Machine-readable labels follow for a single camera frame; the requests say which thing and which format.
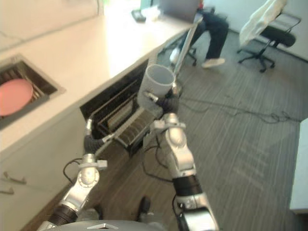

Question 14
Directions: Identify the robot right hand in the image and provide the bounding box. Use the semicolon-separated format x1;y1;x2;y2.
143;81;181;116

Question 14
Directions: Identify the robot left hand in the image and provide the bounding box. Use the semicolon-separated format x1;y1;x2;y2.
83;117;115;160

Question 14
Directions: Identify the grey cup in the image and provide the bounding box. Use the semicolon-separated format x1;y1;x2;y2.
136;64;176;114

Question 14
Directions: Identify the built-in dishwasher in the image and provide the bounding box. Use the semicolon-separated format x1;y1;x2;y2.
79;59;169;158

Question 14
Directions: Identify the steel kitchen sink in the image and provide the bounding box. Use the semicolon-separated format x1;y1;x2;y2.
0;54;66;132

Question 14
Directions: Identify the black swivel chair base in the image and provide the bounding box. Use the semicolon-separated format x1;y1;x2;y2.
162;36;197;66

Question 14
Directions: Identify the silver table leg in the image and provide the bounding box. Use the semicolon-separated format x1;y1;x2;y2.
171;17;203;77

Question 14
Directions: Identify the grey robot torso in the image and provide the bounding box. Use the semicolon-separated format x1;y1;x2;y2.
36;208;180;231

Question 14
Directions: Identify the dark robot foot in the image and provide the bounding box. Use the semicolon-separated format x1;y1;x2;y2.
138;195;152;215

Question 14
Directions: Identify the person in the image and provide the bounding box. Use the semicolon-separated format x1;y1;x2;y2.
169;0;230;69

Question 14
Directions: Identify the pink plate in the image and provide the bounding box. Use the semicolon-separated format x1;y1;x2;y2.
0;79;33;117

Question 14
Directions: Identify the black device on counter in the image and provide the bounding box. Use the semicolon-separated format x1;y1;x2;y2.
131;9;147;23

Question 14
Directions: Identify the grey laptop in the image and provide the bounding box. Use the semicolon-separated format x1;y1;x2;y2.
159;0;201;24

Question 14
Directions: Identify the black office chair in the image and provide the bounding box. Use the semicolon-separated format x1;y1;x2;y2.
236;11;302;73

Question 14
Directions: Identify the white cloth on chair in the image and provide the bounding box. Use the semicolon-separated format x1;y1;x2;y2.
240;0;289;47

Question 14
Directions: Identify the white cabinet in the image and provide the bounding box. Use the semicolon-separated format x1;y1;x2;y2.
289;117;308;215

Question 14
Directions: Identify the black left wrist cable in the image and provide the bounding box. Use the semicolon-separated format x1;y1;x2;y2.
63;157;84;186

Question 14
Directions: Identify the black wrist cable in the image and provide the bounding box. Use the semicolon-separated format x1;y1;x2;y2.
141;134;175;182
63;157;84;186

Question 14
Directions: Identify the wire dishwasher rack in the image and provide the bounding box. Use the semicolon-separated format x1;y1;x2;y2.
92;95;167;154

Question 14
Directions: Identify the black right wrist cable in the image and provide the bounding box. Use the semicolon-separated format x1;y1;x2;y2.
141;134;175;182

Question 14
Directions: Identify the black floor cable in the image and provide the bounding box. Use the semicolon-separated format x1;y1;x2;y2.
179;92;304;125

